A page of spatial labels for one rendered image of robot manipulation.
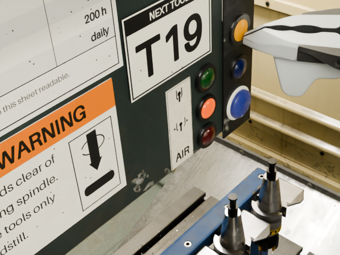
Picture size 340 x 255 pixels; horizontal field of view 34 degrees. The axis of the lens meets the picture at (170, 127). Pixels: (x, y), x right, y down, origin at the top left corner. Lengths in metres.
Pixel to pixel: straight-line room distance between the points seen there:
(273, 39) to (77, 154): 0.20
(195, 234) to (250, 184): 0.16
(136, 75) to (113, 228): 1.49
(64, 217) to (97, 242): 1.43
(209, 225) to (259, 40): 0.55
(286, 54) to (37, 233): 0.25
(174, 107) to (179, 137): 0.04
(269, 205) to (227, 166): 0.71
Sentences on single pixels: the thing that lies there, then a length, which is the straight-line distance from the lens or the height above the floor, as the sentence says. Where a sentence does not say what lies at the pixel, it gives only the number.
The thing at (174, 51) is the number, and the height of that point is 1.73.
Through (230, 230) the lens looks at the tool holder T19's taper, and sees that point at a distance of 0.93.
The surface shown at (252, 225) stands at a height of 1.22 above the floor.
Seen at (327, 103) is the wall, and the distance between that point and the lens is 1.45.
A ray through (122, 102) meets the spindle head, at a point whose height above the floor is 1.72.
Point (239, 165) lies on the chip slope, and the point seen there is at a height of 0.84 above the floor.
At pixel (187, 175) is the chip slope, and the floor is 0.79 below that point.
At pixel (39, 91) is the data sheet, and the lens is 0.37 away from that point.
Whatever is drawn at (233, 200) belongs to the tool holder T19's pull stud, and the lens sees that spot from 0.90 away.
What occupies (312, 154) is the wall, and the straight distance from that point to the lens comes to 1.57.
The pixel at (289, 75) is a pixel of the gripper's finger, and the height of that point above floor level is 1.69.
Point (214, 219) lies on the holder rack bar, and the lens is 1.00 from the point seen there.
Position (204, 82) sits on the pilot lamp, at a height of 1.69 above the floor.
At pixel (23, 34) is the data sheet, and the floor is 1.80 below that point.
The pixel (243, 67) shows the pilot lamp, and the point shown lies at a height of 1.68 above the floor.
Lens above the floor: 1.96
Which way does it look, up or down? 37 degrees down
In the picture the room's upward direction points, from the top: 4 degrees counter-clockwise
